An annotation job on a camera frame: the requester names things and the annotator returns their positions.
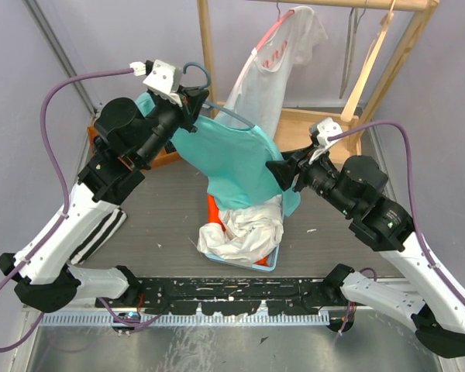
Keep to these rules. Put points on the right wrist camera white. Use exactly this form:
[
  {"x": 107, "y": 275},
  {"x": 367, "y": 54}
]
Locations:
[{"x": 324, "y": 134}]

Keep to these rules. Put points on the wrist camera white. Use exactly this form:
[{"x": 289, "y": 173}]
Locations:
[
  {"x": 324, "y": 134},
  {"x": 164, "y": 80}
]

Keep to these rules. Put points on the white t shirt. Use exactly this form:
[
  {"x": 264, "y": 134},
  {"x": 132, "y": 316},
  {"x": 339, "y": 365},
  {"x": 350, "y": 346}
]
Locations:
[{"x": 251, "y": 233}]

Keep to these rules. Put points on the aluminium frame rail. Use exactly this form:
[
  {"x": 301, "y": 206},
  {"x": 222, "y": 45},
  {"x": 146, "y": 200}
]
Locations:
[{"x": 217, "y": 314}]

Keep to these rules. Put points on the grey metal hanger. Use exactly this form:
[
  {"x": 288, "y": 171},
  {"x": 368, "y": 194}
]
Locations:
[{"x": 353, "y": 22}]

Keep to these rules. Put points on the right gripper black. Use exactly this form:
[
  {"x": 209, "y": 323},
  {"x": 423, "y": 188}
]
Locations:
[{"x": 284, "y": 170}]

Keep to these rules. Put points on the pink hanger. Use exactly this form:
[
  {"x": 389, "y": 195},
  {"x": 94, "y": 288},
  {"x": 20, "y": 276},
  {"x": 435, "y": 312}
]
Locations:
[{"x": 280, "y": 19}]

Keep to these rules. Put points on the black white striped cloth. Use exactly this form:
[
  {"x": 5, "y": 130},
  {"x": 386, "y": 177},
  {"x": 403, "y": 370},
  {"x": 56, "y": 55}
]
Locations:
[{"x": 98, "y": 236}]

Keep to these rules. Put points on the orange t shirt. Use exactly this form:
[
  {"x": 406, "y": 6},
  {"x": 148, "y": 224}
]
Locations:
[{"x": 213, "y": 217}]

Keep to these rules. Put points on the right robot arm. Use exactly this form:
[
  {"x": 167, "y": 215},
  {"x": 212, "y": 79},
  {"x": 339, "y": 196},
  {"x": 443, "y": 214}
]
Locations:
[{"x": 434, "y": 313}]

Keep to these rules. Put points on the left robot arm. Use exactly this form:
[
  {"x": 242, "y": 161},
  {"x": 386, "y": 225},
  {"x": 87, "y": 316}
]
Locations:
[{"x": 127, "y": 143}]

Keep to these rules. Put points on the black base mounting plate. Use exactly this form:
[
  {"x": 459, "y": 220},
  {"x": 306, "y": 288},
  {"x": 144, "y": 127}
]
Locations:
[{"x": 233, "y": 296}]

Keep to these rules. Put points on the wooden compartment tray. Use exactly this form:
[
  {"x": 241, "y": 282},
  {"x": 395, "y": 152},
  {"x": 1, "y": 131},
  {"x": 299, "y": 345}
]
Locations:
[{"x": 164, "y": 157}]

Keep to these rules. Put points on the beige wooden hanger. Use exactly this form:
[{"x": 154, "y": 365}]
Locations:
[{"x": 375, "y": 47}]

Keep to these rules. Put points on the teal t shirt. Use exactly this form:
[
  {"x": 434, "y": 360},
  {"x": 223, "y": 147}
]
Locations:
[{"x": 234, "y": 161}]

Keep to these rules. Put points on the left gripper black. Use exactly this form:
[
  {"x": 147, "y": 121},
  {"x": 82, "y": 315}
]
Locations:
[{"x": 192, "y": 100}]

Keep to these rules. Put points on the light blue plastic basket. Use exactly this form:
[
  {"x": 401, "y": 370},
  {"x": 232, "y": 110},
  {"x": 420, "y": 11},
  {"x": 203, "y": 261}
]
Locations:
[{"x": 247, "y": 265}]

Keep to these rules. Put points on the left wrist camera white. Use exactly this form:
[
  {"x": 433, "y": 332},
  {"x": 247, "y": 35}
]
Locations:
[{"x": 164, "y": 80}]

